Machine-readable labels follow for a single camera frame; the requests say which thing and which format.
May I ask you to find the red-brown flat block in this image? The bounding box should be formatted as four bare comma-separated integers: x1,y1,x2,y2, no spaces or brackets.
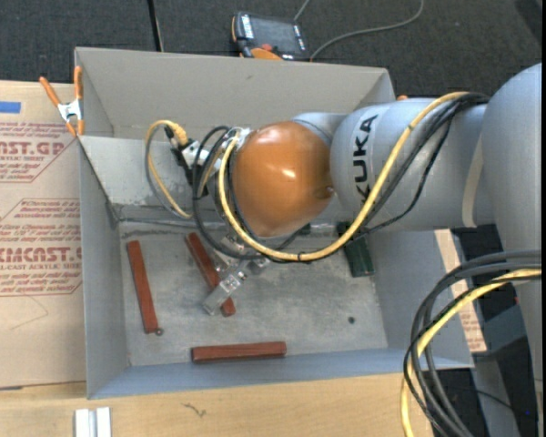
183,231,238,319
190,340,288,365
126,239,161,335

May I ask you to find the grey metal bin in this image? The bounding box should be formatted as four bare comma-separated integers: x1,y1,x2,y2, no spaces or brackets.
74,46,475,401

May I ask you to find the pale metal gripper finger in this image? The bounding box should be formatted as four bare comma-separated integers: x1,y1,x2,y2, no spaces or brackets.
202,275,232,310
212,278,241,315

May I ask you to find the dark green flat block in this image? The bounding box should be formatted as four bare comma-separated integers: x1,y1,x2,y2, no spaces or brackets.
336,220,376,279

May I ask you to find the brown cardboard board red print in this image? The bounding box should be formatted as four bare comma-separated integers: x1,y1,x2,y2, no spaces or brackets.
0,78,489,391

